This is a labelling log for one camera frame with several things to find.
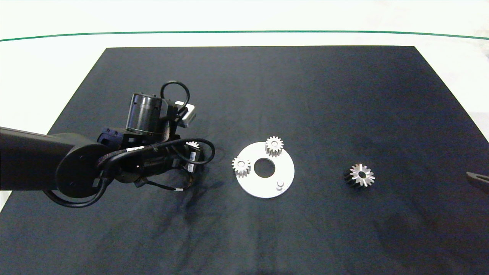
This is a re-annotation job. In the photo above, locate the larger steel gear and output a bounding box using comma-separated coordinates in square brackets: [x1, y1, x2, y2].
[343, 163, 376, 188]

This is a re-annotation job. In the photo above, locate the round white pin plate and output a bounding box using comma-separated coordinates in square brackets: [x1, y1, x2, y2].
[234, 141, 295, 199]

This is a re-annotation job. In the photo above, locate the black cable with white tags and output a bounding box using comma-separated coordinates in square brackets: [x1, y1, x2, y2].
[97, 138, 216, 177]

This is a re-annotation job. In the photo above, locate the boxy shiny wrist camera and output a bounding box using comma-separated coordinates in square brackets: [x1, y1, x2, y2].
[174, 101, 197, 129]

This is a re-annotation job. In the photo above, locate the thin white-tipped black cable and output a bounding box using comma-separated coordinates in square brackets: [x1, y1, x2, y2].
[134, 177, 192, 192]

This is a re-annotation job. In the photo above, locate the black cable loop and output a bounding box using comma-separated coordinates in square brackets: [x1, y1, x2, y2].
[160, 81, 191, 115]
[43, 177, 112, 209]

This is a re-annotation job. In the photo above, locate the dark table mat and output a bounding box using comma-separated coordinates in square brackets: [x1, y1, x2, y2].
[0, 46, 489, 275]

